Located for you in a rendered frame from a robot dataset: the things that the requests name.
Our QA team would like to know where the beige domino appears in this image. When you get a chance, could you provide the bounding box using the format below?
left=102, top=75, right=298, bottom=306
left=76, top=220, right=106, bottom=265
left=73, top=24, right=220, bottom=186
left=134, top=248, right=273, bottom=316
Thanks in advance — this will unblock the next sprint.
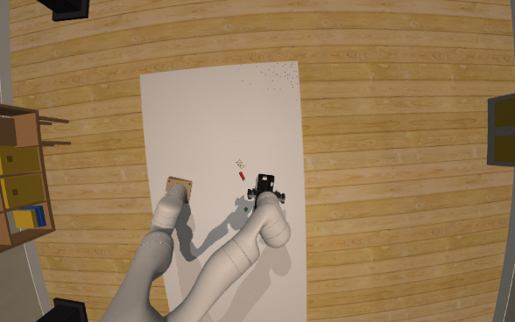
left=236, top=159, right=245, bottom=169

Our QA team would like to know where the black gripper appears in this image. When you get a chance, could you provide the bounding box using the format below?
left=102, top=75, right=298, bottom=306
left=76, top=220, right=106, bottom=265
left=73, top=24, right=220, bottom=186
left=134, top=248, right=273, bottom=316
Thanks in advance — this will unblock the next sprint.
left=247, top=187, right=286, bottom=204

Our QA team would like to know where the black rack of three bins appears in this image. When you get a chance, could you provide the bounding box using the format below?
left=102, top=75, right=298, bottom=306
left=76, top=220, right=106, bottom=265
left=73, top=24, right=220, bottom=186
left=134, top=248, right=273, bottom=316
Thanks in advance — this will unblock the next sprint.
left=257, top=174, right=275, bottom=191

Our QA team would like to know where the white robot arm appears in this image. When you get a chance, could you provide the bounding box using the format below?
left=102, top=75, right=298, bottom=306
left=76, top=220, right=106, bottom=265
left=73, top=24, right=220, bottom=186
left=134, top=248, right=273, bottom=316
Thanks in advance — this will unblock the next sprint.
left=100, top=184, right=291, bottom=322

